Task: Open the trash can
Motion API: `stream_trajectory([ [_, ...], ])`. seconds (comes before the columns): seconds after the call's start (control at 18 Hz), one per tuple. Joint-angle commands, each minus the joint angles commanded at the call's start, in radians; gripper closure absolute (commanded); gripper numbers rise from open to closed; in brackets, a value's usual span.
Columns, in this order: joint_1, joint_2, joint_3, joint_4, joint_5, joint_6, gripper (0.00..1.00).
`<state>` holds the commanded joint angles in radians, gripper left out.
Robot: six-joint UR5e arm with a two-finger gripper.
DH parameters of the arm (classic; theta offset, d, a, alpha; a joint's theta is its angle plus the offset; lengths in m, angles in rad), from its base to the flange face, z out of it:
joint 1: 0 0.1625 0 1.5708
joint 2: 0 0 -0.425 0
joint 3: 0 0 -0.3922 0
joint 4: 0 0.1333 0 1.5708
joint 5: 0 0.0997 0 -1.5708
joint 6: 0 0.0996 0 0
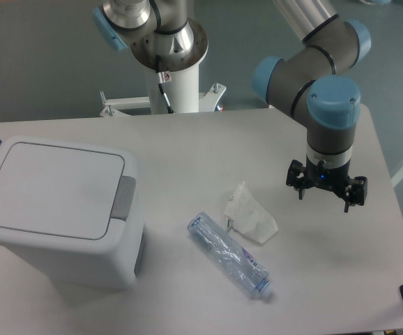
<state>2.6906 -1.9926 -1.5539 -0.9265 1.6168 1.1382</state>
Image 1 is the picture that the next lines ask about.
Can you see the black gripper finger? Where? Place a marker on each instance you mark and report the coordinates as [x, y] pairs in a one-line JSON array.
[[298, 179], [353, 192]]

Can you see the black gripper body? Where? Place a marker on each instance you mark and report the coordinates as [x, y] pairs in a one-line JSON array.
[[329, 172]]

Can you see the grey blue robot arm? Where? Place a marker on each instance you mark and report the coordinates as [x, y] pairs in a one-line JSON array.
[[309, 87]]

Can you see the grey trash can push button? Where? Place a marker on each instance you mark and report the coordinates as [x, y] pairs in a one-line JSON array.
[[123, 198]]

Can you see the white plastic trash can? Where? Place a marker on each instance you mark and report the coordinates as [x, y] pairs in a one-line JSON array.
[[56, 197]]

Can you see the crumpled white paper wrapper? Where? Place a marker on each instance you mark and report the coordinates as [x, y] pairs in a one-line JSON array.
[[244, 214]]

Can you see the crushed clear plastic bottle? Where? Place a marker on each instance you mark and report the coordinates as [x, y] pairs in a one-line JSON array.
[[231, 256]]

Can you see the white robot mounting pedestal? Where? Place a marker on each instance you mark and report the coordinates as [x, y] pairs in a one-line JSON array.
[[171, 67]]

